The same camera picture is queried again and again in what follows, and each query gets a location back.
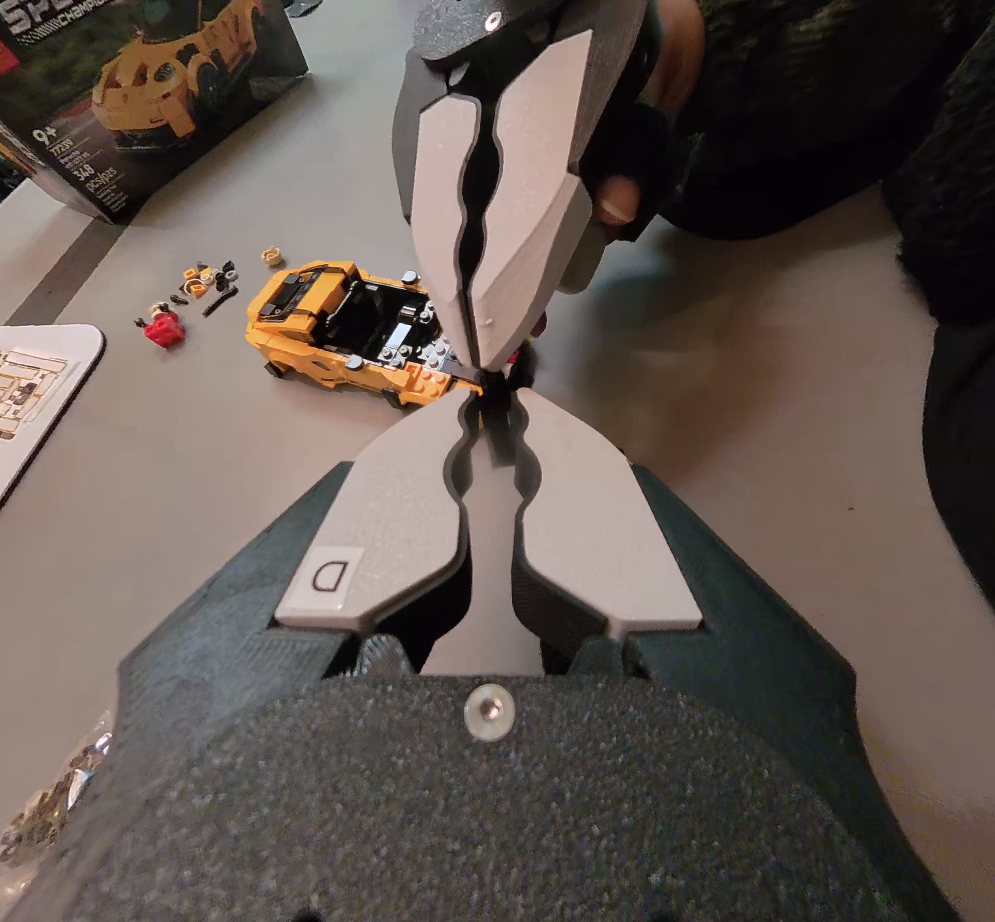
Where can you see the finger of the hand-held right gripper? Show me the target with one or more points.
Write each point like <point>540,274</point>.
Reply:
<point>536,183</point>
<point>439,199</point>

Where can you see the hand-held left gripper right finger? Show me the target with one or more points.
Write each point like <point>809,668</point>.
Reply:
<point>606,533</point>

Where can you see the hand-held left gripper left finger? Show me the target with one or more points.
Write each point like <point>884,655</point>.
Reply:
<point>389,518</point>

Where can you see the black L-shaped lego plate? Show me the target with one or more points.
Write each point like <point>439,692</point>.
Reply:
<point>497,448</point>

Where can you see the yellow lego car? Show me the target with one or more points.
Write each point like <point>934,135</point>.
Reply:
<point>295,331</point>

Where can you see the white book stand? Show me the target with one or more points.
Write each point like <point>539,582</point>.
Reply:
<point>78,362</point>

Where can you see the person's right forearm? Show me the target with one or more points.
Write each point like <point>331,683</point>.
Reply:
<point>816,43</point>

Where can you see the black lego wrench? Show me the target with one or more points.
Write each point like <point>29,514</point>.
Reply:
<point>219,302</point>

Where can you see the pile of small lego pieces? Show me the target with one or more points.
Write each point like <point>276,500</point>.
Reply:
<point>206,277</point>

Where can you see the lego set box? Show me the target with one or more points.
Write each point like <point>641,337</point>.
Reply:
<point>155,98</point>

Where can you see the person's right hand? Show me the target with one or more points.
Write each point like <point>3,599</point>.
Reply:
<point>680,36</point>

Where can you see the sticker sheet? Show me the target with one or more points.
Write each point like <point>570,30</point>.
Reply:
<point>31,393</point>

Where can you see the clear plastic bag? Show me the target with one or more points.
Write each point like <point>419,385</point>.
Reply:
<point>54,790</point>

